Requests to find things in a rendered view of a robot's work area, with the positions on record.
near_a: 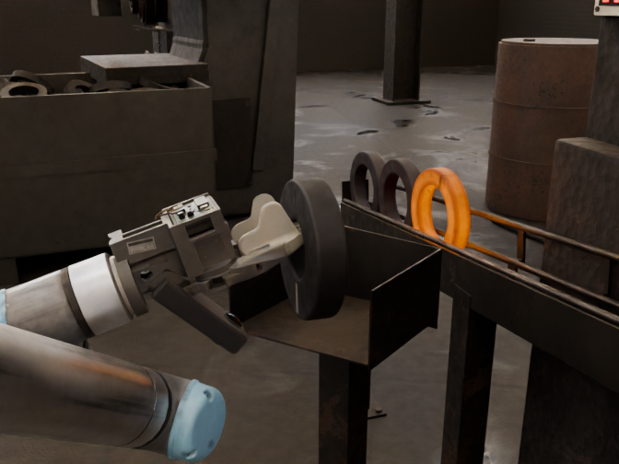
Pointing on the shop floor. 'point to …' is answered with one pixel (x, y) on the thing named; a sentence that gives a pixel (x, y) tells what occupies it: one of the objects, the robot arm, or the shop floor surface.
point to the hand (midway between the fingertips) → (309, 232)
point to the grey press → (228, 86)
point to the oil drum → (535, 118)
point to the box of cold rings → (95, 159)
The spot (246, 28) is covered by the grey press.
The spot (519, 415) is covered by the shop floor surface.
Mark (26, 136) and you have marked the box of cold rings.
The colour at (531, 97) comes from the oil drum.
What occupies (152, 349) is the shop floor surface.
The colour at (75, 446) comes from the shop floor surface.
